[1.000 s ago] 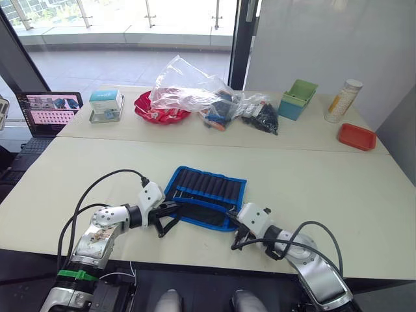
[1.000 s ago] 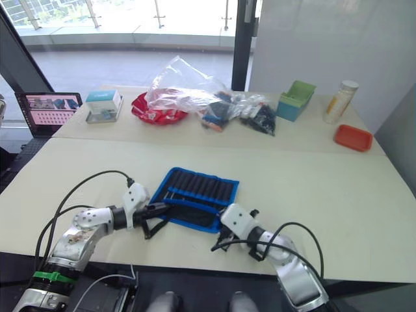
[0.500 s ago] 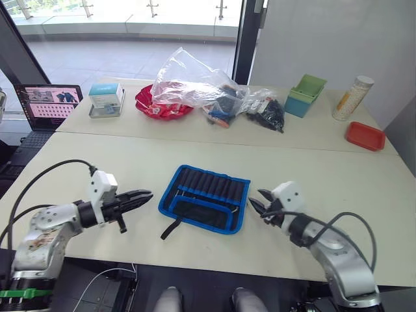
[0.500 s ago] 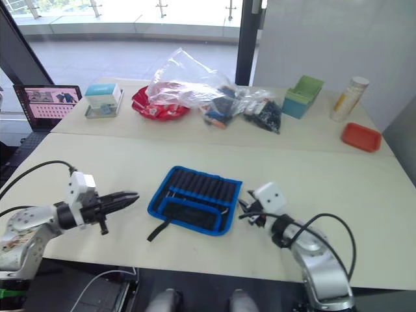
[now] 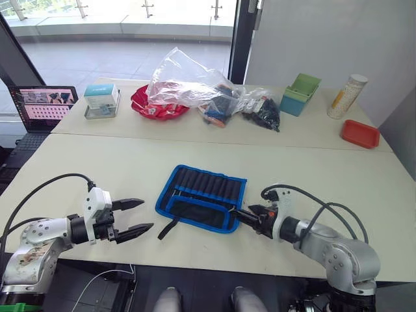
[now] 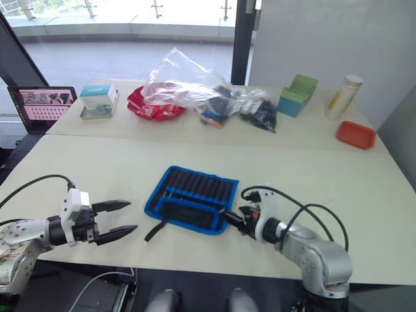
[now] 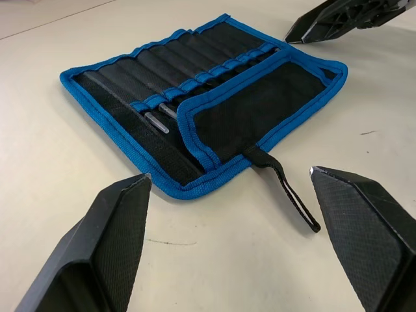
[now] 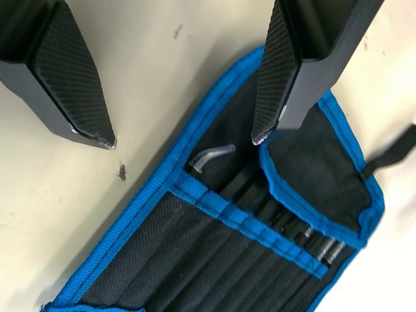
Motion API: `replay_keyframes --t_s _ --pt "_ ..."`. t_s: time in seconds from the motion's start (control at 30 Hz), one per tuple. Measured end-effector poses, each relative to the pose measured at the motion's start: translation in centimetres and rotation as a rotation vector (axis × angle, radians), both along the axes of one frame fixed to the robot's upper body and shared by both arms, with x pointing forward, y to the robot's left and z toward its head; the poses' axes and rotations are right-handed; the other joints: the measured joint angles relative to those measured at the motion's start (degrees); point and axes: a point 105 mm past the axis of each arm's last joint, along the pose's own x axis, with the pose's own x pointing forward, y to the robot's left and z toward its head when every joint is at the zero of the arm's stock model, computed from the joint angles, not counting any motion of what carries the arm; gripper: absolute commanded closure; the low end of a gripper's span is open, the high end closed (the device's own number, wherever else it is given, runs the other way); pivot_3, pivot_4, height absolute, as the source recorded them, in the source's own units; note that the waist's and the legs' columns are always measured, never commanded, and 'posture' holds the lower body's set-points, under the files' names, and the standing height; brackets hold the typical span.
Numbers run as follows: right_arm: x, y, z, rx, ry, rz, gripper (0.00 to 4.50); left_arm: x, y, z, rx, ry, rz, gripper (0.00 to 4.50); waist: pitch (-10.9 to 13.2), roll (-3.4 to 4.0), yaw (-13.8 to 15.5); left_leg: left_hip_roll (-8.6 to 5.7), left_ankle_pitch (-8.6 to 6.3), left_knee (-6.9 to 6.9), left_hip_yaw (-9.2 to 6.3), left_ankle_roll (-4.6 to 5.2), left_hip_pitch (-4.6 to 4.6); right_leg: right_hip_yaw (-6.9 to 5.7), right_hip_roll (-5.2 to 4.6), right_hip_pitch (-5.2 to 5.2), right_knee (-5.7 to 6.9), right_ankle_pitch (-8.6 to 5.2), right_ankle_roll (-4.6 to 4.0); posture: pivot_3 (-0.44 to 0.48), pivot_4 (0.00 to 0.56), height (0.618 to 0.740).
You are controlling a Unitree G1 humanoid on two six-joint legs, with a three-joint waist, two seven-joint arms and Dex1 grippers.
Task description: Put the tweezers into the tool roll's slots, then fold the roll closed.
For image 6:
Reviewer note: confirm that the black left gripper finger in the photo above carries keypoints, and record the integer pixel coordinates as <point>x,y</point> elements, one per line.
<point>117,231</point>
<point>112,205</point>

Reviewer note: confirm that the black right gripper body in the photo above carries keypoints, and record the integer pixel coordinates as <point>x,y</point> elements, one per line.
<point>248,221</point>

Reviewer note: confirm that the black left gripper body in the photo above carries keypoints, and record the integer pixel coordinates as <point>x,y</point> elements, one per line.
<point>85,227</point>

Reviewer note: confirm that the silver tweezers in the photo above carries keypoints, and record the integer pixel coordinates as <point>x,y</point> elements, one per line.
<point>222,211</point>

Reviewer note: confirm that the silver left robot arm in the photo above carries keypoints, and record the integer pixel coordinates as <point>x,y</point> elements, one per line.
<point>22,234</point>

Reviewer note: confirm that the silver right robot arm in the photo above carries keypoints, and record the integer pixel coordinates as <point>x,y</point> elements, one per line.
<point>318,256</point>

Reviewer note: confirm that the blue black tool roll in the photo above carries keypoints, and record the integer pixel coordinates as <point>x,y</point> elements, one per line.
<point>191,201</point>

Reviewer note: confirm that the black equipment box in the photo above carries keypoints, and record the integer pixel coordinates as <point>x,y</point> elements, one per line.
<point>110,297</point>

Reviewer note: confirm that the grey rounded shape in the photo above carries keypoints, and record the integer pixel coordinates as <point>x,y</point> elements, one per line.
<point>242,300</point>
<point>164,300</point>

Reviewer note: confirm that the shallow metal tray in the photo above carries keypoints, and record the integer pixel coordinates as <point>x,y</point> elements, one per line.
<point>97,113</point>

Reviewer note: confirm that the red bowl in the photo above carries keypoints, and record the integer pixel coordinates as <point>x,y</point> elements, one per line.
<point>156,112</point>

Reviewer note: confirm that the bag of black parts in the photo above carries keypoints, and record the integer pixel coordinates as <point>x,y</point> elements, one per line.
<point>261,115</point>

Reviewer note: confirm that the bag of colourful parts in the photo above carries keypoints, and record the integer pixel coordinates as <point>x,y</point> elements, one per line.
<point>216,110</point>

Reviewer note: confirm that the white teal carton box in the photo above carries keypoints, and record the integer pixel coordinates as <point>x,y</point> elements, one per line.
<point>97,94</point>

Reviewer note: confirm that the black laptop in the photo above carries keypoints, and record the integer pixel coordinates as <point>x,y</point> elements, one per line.
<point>42,104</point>

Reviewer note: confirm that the green teal open box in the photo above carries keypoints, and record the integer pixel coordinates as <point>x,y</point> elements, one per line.
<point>297,97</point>

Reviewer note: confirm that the orange shallow tray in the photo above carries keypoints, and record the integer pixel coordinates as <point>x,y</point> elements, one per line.
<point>356,135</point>

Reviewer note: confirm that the clear plastic bag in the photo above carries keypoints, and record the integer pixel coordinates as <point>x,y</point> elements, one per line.
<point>182,78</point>

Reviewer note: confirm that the white yellow cylinder canister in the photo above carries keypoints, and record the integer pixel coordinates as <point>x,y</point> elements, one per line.
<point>343,97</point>

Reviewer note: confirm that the black window pillar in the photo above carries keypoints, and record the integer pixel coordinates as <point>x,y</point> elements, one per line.
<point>242,42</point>

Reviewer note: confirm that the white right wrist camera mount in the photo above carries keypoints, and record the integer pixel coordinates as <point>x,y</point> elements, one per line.
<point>267,208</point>

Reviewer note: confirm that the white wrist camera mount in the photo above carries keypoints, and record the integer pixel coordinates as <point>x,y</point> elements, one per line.
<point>267,208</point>
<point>74,201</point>

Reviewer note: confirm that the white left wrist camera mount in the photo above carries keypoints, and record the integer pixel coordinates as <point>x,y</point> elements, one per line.
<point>74,201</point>

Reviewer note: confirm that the dark slanted window frame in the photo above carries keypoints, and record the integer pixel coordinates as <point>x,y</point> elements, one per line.
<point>19,61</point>

